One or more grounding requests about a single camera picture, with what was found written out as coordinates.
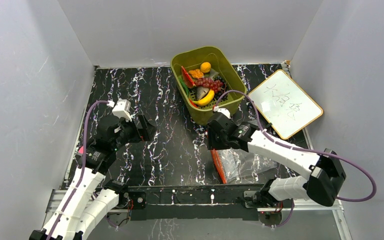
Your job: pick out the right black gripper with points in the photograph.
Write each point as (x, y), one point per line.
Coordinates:
(213, 138)

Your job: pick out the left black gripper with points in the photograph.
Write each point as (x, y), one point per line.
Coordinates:
(145, 134)

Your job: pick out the clear zip bag orange zipper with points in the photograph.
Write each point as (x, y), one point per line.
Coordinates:
(235, 166)

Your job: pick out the grey toy fish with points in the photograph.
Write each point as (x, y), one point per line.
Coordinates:
(201, 92)

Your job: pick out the red toy grape bunch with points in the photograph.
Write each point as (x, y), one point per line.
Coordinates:
(206, 82)

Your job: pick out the orange toy fruit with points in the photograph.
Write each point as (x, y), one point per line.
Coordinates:
(205, 67)

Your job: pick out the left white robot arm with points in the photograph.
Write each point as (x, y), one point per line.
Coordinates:
(77, 214)

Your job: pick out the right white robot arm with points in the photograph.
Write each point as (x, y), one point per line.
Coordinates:
(320, 175)

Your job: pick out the pink red eraser block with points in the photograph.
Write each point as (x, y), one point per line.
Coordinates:
(80, 150)

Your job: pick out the black toy grape bunch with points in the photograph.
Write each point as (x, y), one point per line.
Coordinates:
(219, 86)

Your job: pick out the yellow toy banana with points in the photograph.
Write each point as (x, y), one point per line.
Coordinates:
(205, 100)

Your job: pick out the olive green plastic basket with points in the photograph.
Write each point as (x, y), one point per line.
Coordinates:
(204, 76)

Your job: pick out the toy watermelon slice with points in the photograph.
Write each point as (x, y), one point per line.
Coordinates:
(187, 79)

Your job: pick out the green toy vegetable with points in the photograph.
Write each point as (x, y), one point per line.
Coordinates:
(184, 87)

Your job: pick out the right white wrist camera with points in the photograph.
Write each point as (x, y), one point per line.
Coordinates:
(222, 110)

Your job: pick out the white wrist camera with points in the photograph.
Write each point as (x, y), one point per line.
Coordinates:
(121, 109)
(222, 110)

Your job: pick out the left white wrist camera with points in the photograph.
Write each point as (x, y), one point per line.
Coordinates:
(121, 109)

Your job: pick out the small whiteboard wooden frame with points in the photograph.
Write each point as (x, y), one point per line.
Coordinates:
(284, 104)

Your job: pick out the black metal base rail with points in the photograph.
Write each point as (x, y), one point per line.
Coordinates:
(220, 201)

